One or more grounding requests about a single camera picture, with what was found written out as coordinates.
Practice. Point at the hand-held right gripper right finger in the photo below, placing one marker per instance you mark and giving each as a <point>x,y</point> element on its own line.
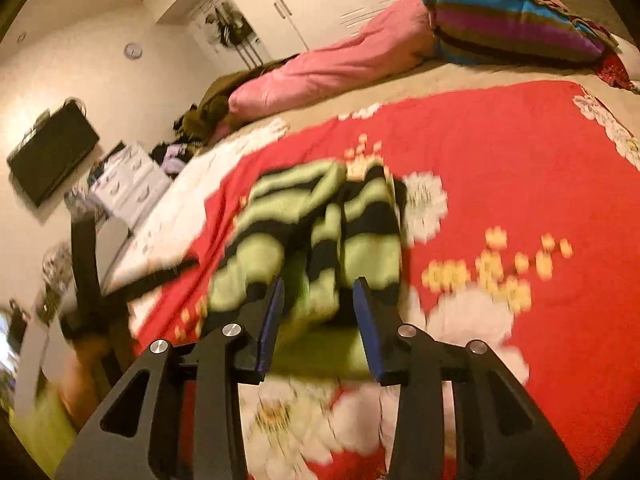
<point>367,332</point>

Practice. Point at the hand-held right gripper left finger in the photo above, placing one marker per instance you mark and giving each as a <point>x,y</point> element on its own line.
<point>270,330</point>

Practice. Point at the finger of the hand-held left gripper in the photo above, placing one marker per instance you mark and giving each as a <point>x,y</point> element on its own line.
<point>160,274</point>

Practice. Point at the green black striped sweater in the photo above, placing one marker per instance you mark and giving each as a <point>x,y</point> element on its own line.
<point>360,255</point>

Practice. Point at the pile of dark clothes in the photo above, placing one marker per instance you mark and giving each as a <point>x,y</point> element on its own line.
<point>172,155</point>

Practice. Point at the person's left hand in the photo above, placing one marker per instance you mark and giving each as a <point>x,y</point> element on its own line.
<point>87,375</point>

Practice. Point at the grey bed footboard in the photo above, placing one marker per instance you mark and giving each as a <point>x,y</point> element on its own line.
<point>116,245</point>

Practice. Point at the white chest of drawers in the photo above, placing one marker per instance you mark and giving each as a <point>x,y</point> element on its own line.
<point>131,180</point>

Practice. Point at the brown fur-trimmed coat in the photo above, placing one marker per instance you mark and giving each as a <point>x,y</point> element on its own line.
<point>210,105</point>

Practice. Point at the red floral blanket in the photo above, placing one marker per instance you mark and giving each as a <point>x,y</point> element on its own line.
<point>500,160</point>

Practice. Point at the hanging dark bags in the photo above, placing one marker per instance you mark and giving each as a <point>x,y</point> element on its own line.
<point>230,30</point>

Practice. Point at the pink quilt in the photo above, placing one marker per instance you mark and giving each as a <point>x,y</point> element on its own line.
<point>350,55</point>

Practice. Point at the colourful striped blanket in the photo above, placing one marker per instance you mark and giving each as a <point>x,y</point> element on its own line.
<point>500,25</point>

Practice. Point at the red patterned cloth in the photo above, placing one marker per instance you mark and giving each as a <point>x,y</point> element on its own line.
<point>616,69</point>

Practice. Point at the black wall television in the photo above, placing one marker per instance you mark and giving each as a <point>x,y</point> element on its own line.
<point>52,152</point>

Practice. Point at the round wall clock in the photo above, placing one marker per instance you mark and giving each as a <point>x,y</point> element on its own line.
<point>133,50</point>

